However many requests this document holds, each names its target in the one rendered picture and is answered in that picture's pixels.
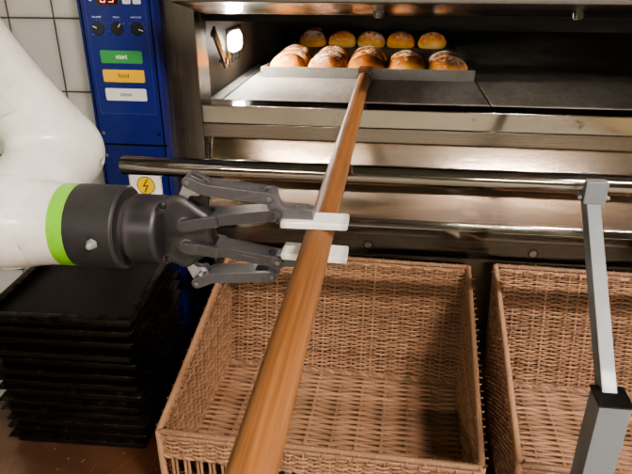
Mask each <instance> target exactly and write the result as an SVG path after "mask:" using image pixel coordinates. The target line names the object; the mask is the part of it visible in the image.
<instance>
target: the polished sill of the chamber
mask: <svg viewBox="0 0 632 474"><path fill-rule="evenodd" d="M348 105H349V103H323V102H288V101H253V100H219V99H210V100H208V101H207V102H205V103H204V104H203V105H202V106H201V108H202V119H203V122H204V123H232V124H262V125H292V126H321V127H341V125H342V123H343V120H344V117H345V114H346V111H347V108H348ZM359 128H380V129H410V130H439V131H469V132H499V133H528V134H586V135H617V136H632V110H601V109H566V108H531V107H496V106H462V105H427V104H392V103H364V107H363V112H362V116H361V120H360V124H359Z"/></svg>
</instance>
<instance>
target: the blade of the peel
mask: <svg viewBox="0 0 632 474"><path fill-rule="evenodd" d="M428 59H429V58H424V60H425V69H426V63H427V61H428ZM389 60H390V57H387V66H388V61H389ZM270 65H271V62H270V63H267V64H265V65H263V66H261V77H285V78H327V79H357V78H356V76H357V72H358V69H359V68H321V67H274V66H270ZM466 65H467V64H466ZM387 66H386V68H385V69H372V78H371V79H372V80H412V81H454V82H474V79H475V70H473V69H472V68H471V67H470V66H468V65H467V71H462V70H427V69H426V70H415V69H388V68H387Z"/></svg>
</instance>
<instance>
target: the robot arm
mask: <svg viewBox="0 0 632 474"><path fill-rule="evenodd" d="M0 145H1V146H2V147H3V149H4V153H3V154H2V156H1V157H0V269H6V270H15V269H22V268H27V267H33V266H40V265H76V266H90V267H106V268H121V269H126V268H129V267H130V266H132V265H133V264H134V262H135V261H141V262H156V263H163V262H174V263H177V264H179V266H182V267H187V269H188V271H189V272H190V274H191V276H192V277H193V280H192V286H193V287H194V288H197V289H198V288H201V287H204V286H207V285H209V284H212V283H249V282H275V281H276V280H277V277H278V275H279V272H280V270H281V268H283V267H285V266H289V267H294V265H295V262H296V259H297V256H298V253H299V250H300V247H301V244H302V243H288V242H286V243H285V245H284V246H282V248H279V247H274V246H269V245H260V244H255V243H250V242H245V241H240V240H235V239H230V238H228V237H227V236H226V235H221V234H217V231H216V228H218V227H220V226H229V225H240V224H250V223H261V222H272V221H276V224H277V223H278V222H279V221H280V219H281V221H280V227H281V228H282V229H323V230H347V229H348V225H349V219H350V215H349V214H347V213H315V207H314V206H312V205H308V204H305V205H304V204H287V203H284V202H283V201H282V200H281V198H280V195H279V190H278V188H277V187H276V186H273V185H266V184H259V183H252V182H238V181H231V180H224V179H217V178H211V177H209V176H206V175H204V174H202V173H200V172H198V171H196V170H191V171H190V172H189V173H188V174H187V175H186V176H185V177H184V178H183V179H182V189H181V191H180V192H178V193H176V194H174V195H171V196H167V195H155V194H138V192H137V191H136V190H135V189H134V188H133V187H132V186H131V185H118V184H97V183H93V182H94V181H95V180H96V179H97V177H98V176H99V175H100V173H101V171H102V169H103V165H104V160H105V146H104V143H103V138H102V136H101V134H100V132H99V131H98V129H97V128H96V127H95V125H94V124H93V123H92V122H91V121H90V120H89V119H88V118H87V117H86V116H85V115H84V114H83V113H82V112H81V111H80V110H79V109H78V108H77V107H76V106H75V105H74V104H73V103H72V102H71V101H70V100H69V99H68V98H67V97H66V95H65V94H64V93H63V92H62V91H61V90H60V89H59V88H58V87H57V86H56V85H55V84H54V83H53V82H52V80H51V79H50V78H49V77H48V76H47V75H46V74H45V73H44V71H43V70H42V69H41V67H40V66H39V65H38V64H37V62H36V61H35V60H34V59H33V58H32V56H31V55H30V54H29V53H28V52H27V51H26V50H25V48H24V47H23V46H22V44H21V43H20V42H19V41H18V40H17V39H16V37H15V36H14V35H13V34H12V32H11V31H10V30H9V28H8V27H7V26H6V24H5V23H4V22H3V20H2V19H1V18H0ZM199 195H203V196H206V197H213V198H226V199H233V200H240V201H247V202H254V203H260V204H251V205H241V206H231V207H223V206H214V207H207V206H205V205H204V204H202V203H201V202H199V201H198V200H197V199H195V198H194V197H192V196H195V197H197V196H199ZM204 257H210V258H215V259H218V258H227V259H232V260H237V261H246V262H251V263H219V264H213V265H210V264H209V263H207V262H206V263H199V262H198V261H199V260H201V259H202V258H204Z"/></svg>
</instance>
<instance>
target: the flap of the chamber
mask: <svg viewBox="0 0 632 474"><path fill-rule="evenodd" d="M169 2H172V3H175V4H178V5H181V6H183V7H186V8H190V9H193V10H196V11H199V12H201V13H204V14H296V15H373V11H374V10H376V9H378V8H380V9H382V10H383V11H384V12H385V14H384V15H389V16H482V17H572V14H573V13H574V12H575V11H577V10H582V11H583V12H584V13H585V14H584V18H632V0H169Z"/></svg>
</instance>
